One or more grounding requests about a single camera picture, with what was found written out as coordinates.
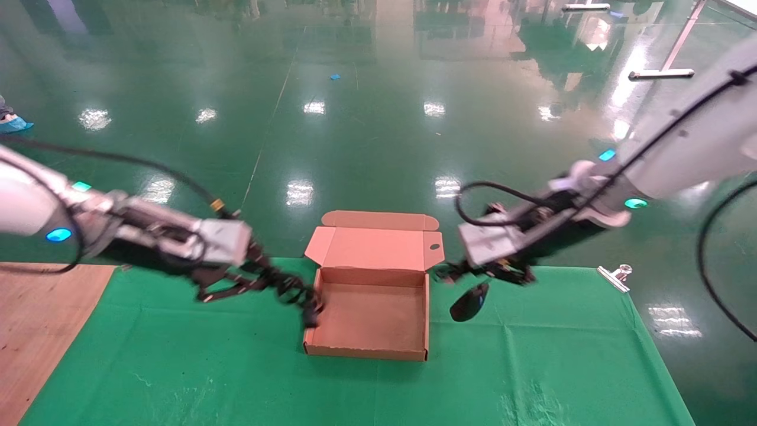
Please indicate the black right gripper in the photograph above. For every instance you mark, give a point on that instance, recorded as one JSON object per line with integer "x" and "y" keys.
{"x": 556, "y": 245}

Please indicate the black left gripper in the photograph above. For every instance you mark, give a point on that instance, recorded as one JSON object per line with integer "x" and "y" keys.
{"x": 177, "y": 269}

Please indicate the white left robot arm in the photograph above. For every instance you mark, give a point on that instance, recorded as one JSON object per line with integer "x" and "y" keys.
{"x": 23, "y": 201}

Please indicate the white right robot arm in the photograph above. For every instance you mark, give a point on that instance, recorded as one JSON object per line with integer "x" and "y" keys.
{"x": 698, "y": 142}

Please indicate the open flat cardboard box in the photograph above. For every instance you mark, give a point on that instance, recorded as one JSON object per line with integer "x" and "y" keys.
{"x": 366, "y": 307}

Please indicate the green felt table cloth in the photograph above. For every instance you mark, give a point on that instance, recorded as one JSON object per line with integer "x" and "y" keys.
{"x": 177, "y": 367}

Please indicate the metal binder clip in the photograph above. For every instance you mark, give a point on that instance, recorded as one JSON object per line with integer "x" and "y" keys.
{"x": 615, "y": 277}

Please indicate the white pole floor stand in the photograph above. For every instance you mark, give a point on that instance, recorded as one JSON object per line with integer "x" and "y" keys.
{"x": 659, "y": 74}

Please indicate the white floor stand base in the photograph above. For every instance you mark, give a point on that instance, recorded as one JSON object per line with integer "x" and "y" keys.
{"x": 585, "y": 6}

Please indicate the blue shoe cover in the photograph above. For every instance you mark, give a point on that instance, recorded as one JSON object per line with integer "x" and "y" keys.
{"x": 12, "y": 124}

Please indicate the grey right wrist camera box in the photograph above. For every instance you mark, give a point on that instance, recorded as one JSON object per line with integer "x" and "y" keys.
{"x": 491, "y": 242}

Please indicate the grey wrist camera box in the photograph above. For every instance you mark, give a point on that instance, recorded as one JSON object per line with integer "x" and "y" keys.
{"x": 491, "y": 242}
{"x": 222, "y": 239}

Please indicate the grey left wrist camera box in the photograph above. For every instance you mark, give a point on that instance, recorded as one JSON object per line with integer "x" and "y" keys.
{"x": 222, "y": 239}

